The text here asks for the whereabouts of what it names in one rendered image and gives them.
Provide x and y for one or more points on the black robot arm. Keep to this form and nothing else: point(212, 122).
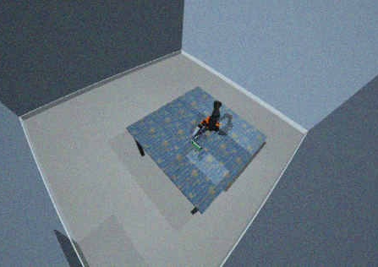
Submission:
point(215, 116)

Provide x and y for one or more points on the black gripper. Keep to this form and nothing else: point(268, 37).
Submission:
point(204, 123)

